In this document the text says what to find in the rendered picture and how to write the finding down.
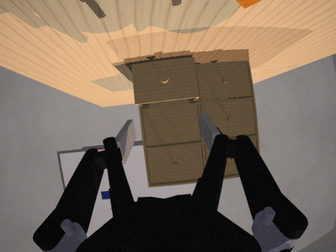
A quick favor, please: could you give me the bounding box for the small brown wooden chest of drawers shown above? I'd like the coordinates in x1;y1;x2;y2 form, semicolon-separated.
139;61;260;188

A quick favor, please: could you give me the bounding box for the orange-brown 9v battery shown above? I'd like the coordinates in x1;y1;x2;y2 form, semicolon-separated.
236;0;262;9

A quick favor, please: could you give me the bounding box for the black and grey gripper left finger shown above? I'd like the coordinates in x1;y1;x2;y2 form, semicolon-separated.
33;120;147;252

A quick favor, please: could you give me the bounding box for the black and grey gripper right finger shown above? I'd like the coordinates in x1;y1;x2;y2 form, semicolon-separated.
177;113;308;252

